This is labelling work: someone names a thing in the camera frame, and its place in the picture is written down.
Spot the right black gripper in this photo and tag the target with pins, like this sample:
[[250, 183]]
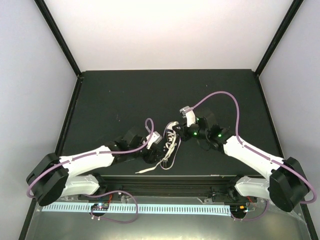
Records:
[[184, 135]]

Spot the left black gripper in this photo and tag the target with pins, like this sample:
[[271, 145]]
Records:
[[151, 157]]

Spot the white shoelace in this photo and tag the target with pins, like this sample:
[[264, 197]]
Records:
[[158, 163]]

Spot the black white sneaker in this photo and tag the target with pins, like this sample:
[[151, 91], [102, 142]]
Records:
[[171, 137]]

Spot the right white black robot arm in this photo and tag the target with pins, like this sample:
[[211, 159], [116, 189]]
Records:
[[282, 181]]

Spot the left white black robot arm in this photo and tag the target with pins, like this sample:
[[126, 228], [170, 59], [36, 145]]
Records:
[[60, 176]]

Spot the black table mat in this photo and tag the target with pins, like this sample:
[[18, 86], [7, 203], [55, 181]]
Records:
[[110, 103]]

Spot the left controller board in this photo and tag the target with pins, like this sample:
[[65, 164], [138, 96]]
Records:
[[100, 206]]

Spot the controller board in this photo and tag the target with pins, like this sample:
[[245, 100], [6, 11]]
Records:
[[100, 206], [240, 209]]

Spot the right controller board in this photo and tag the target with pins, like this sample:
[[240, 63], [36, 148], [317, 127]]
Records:
[[240, 209]]

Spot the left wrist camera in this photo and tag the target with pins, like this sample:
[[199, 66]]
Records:
[[153, 138]]

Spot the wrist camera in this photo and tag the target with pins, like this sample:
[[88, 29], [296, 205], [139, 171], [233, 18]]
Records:
[[188, 114], [153, 138]]

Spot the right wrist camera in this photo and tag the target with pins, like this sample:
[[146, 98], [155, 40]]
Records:
[[188, 114]]

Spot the black aluminium rail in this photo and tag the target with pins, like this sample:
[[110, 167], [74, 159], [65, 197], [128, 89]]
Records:
[[164, 186]]

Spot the white slotted cable duct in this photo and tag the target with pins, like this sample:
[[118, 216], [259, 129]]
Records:
[[131, 208]]

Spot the black right frame post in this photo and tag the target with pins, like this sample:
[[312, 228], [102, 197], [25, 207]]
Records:
[[280, 32]]

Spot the black frame post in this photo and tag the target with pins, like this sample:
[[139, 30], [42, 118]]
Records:
[[49, 19], [280, 32]]

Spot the black left frame post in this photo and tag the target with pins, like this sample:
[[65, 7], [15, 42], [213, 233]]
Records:
[[49, 19]]

